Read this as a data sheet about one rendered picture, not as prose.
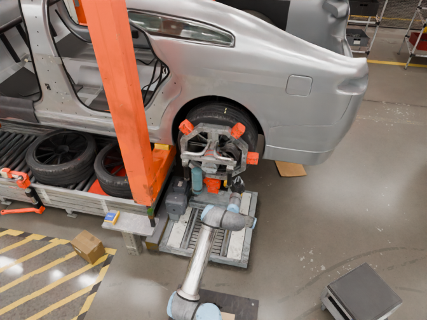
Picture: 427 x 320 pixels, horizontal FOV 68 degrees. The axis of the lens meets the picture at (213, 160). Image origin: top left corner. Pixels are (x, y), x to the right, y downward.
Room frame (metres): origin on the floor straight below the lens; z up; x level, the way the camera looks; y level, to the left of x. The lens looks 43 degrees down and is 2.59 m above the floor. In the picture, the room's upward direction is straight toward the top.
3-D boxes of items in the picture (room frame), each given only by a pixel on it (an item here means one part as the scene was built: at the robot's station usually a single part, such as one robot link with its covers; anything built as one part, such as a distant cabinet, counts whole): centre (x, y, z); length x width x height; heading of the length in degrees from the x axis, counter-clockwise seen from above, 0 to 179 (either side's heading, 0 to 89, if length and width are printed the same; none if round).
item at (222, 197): (2.09, -0.04, 0.32); 0.40 x 0.30 x 0.28; 78
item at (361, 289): (1.00, -1.09, 0.17); 0.43 x 0.36 x 0.34; 118
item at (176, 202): (1.96, 0.31, 0.26); 0.42 x 0.18 x 0.35; 168
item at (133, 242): (1.53, 0.70, 0.21); 0.10 x 0.10 x 0.42; 78
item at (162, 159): (2.05, 0.49, 0.69); 0.52 x 0.17 x 0.35; 168
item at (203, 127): (1.92, 0.00, 0.85); 0.54 x 0.07 x 0.54; 78
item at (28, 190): (1.94, 1.71, 0.30); 0.09 x 0.05 x 0.50; 78
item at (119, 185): (2.23, 0.81, 0.39); 0.66 x 0.66 x 0.24
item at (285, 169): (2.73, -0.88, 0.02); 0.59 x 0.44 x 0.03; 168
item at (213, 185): (1.96, -0.01, 0.48); 0.16 x 0.12 x 0.17; 168
